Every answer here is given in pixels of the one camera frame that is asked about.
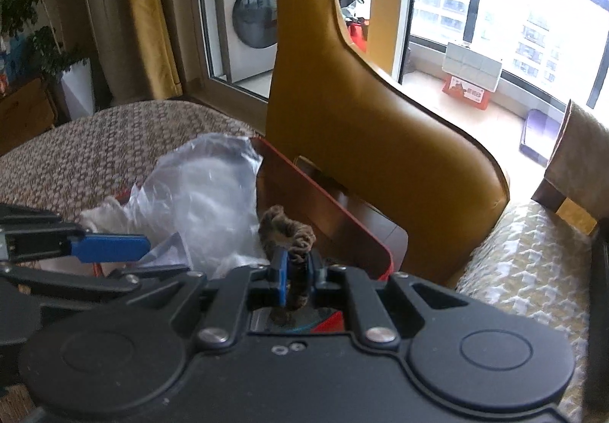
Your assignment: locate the yellow curtain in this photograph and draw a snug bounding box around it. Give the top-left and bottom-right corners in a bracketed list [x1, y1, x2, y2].
[128, 0, 182, 100]

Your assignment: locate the red crate with white panel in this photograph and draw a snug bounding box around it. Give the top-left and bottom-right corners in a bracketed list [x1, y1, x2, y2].
[442, 42, 503, 111]

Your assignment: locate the red bucket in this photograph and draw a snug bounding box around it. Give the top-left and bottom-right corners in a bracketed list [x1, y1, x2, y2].
[347, 21, 367, 52]

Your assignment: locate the patterned lace tablecloth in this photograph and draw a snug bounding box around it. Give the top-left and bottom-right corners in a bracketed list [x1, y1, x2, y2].
[0, 98, 260, 414]

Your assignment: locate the purple floor mat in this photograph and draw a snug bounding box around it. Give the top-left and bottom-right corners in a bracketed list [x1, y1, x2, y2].
[519, 109, 561, 167]

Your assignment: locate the clear plastic bag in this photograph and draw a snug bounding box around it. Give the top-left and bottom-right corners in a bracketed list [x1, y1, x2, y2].
[77, 134, 268, 279]

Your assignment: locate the white front-load washing machine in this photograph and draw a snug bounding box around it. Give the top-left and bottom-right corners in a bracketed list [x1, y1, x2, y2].
[215, 0, 277, 83]

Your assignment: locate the potted green plant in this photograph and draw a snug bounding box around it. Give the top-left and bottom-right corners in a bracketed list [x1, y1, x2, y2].
[1, 0, 96, 120]

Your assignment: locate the red rectangular storage box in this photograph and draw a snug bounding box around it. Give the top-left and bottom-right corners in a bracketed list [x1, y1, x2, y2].
[92, 135, 411, 334]

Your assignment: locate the brown hair scrunchie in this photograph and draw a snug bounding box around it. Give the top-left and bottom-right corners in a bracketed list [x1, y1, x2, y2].
[258, 205, 316, 327]

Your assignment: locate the beige patterned sofa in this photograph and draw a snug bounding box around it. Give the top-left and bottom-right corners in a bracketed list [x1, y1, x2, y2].
[456, 103, 609, 422]

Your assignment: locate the brown giraffe shaped chair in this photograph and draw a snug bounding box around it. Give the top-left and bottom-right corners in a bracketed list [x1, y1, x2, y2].
[265, 0, 509, 287]

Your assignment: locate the wooden sideboard cabinet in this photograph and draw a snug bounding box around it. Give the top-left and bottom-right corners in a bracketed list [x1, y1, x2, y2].
[0, 78, 58, 155]

